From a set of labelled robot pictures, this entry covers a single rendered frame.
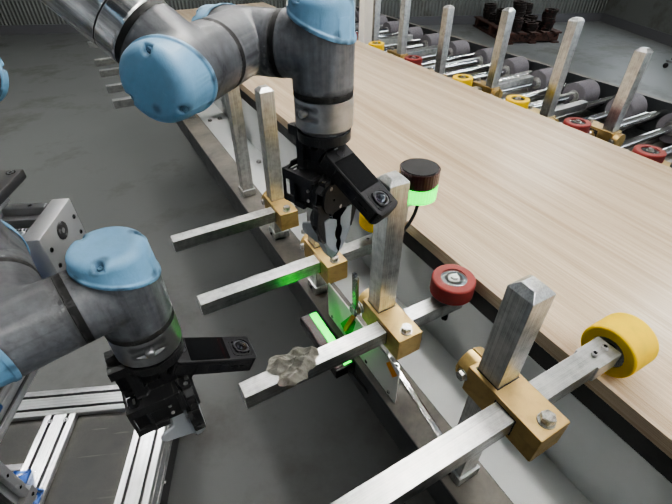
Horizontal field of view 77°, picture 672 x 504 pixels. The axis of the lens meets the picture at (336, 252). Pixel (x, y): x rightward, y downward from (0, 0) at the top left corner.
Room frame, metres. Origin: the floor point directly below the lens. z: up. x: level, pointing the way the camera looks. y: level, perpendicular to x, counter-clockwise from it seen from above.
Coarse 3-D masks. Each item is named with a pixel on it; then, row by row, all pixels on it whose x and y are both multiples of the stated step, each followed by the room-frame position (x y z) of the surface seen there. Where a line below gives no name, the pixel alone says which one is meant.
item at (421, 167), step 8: (408, 160) 0.58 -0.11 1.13; (416, 160) 0.58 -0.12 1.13; (424, 160) 0.58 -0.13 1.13; (408, 168) 0.55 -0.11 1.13; (416, 168) 0.55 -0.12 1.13; (424, 168) 0.55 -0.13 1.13; (432, 168) 0.55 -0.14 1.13; (424, 176) 0.53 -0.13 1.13; (416, 208) 0.56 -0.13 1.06; (408, 224) 0.55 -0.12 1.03
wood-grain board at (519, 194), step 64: (384, 64) 1.93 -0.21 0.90; (384, 128) 1.25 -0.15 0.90; (448, 128) 1.25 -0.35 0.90; (512, 128) 1.25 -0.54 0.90; (448, 192) 0.87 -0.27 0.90; (512, 192) 0.87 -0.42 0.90; (576, 192) 0.87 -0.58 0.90; (640, 192) 0.87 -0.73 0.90; (448, 256) 0.63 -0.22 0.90; (512, 256) 0.63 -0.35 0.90; (576, 256) 0.63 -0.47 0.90; (640, 256) 0.63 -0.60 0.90; (576, 320) 0.47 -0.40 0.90; (640, 384) 0.35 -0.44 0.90
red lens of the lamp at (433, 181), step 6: (402, 162) 0.57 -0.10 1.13; (402, 174) 0.55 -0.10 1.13; (408, 174) 0.54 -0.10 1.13; (438, 174) 0.54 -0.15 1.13; (414, 180) 0.53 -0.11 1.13; (420, 180) 0.53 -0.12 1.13; (426, 180) 0.53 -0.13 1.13; (432, 180) 0.53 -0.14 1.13; (438, 180) 0.54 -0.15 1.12; (414, 186) 0.53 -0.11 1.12; (420, 186) 0.53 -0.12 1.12; (426, 186) 0.53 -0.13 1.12; (432, 186) 0.53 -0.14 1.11
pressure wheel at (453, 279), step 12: (432, 276) 0.57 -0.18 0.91; (444, 276) 0.57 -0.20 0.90; (456, 276) 0.56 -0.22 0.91; (468, 276) 0.57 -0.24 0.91; (432, 288) 0.55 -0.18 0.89; (444, 288) 0.54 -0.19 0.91; (456, 288) 0.54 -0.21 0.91; (468, 288) 0.54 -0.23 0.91; (444, 300) 0.53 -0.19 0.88; (456, 300) 0.52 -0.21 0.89; (468, 300) 0.53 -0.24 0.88
